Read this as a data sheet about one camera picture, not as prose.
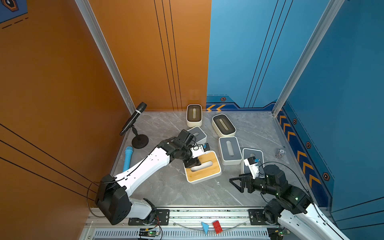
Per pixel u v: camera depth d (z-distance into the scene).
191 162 0.68
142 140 1.02
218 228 0.70
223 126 1.04
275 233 0.70
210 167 0.74
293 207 0.50
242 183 0.61
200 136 1.00
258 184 0.60
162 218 0.74
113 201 0.40
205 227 0.71
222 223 0.72
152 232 0.71
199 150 0.67
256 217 0.72
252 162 0.64
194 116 1.09
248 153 0.92
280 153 0.91
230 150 0.96
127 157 0.93
